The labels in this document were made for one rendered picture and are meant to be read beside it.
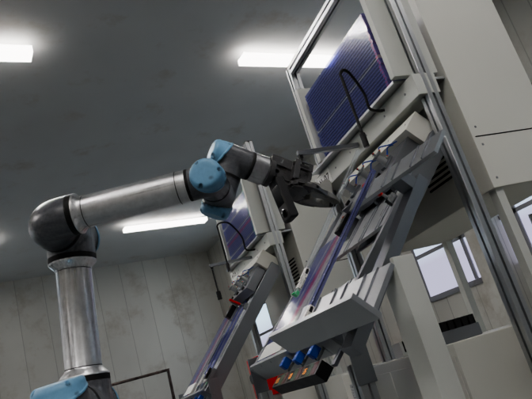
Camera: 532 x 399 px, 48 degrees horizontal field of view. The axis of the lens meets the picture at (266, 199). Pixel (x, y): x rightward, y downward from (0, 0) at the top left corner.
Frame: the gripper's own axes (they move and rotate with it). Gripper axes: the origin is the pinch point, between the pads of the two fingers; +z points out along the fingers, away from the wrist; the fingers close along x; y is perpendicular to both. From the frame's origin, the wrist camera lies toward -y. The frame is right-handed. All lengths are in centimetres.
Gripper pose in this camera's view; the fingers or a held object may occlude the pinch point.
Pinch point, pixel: (333, 204)
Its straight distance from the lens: 159.5
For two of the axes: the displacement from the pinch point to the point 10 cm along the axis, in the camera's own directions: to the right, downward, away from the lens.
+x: -3.9, 4.4, 8.1
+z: 9.1, 3.3, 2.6
